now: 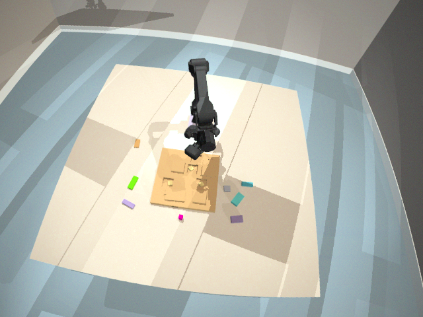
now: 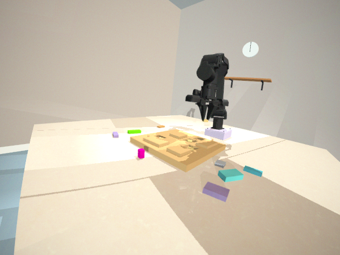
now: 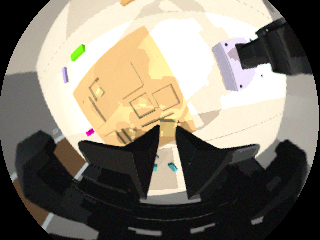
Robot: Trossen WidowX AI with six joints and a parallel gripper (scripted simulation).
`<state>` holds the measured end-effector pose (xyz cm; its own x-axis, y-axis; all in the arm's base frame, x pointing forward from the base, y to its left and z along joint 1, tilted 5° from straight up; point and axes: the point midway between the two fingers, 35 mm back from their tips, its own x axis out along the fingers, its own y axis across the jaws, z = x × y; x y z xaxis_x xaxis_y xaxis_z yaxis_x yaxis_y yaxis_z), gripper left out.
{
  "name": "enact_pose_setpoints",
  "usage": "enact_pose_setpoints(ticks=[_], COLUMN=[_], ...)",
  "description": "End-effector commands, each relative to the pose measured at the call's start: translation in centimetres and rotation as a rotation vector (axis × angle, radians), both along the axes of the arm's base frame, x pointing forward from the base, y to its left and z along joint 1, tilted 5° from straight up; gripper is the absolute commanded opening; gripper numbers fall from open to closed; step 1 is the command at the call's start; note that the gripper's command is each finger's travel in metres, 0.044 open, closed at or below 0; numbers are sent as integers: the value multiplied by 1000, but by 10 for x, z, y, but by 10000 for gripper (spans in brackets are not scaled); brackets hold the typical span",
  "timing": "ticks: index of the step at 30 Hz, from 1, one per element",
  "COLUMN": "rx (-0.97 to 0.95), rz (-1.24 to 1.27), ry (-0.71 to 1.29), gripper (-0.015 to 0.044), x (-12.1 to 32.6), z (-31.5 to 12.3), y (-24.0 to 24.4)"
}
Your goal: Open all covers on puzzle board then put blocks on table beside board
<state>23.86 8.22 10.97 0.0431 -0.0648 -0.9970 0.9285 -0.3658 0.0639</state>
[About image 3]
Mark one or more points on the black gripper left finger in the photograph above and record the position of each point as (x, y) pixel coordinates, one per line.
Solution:
(138, 158)

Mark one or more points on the magenta block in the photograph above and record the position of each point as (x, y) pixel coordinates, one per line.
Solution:
(89, 133)

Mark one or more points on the teal flat bar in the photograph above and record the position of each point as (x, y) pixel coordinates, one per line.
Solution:
(172, 166)

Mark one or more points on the green flat bar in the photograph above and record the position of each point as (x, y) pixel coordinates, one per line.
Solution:
(79, 51)

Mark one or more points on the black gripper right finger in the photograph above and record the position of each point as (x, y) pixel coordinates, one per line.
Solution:
(201, 162)

